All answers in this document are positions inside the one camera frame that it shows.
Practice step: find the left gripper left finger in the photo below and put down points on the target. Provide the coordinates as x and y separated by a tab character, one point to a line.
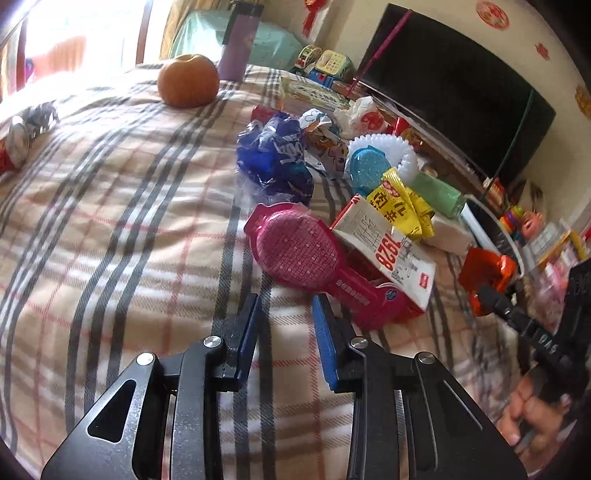
163	410

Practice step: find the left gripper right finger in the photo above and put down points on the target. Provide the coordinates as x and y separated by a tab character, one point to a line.
410	414

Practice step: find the red wrapper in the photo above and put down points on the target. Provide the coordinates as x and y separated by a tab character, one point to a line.
485	268

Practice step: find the pink hairbrush package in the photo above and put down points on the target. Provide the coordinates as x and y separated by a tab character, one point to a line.
298	250

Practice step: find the green tissue pack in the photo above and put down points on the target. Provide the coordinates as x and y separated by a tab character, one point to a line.
441	196

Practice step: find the yellow snack bag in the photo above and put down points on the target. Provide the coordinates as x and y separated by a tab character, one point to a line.
402	207

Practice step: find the white foam fruit net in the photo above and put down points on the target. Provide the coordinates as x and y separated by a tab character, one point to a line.
400	154

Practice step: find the blue snack bag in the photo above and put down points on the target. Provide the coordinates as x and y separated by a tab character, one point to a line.
271	157

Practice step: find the white trash bin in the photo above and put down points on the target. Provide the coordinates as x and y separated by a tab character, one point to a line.
489	233

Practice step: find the right hand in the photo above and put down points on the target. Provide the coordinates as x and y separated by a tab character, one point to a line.
546	419

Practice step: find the pink piggy toy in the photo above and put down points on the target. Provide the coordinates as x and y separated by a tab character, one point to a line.
532	225

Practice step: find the white foam block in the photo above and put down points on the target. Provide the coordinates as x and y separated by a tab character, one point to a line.
450	235

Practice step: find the plaid blanket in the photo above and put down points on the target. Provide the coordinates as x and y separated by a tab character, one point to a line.
123	233

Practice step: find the black television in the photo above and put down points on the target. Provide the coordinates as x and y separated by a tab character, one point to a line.
460	91

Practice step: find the cartoon printed wrapper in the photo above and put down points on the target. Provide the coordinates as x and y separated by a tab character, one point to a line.
324	148

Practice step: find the white plastic bag red print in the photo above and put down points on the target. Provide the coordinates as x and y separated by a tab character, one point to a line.
360	118

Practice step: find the red soda can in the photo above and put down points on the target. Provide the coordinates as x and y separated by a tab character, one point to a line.
15	146

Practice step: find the orange fruit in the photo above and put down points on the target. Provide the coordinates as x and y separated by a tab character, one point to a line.
188	81

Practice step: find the toy cash register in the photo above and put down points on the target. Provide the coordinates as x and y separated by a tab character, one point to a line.
323	66

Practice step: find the teal covered appliance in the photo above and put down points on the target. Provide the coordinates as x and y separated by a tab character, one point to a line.
202	33

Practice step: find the red chinese knot decoration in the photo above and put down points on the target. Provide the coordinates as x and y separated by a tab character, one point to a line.
313	16

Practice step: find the rainbow stacking ring toy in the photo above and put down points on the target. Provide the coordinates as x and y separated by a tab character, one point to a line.
512	221

